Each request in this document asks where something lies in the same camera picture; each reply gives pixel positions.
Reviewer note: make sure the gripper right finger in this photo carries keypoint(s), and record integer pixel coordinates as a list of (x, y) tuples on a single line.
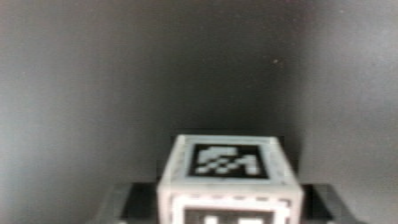
[(325, 209)]

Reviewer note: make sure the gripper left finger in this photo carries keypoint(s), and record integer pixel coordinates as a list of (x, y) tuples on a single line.
[(128, 206)]

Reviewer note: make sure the white tagged cube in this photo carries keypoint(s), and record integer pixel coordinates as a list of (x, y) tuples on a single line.
[(228, 184)]

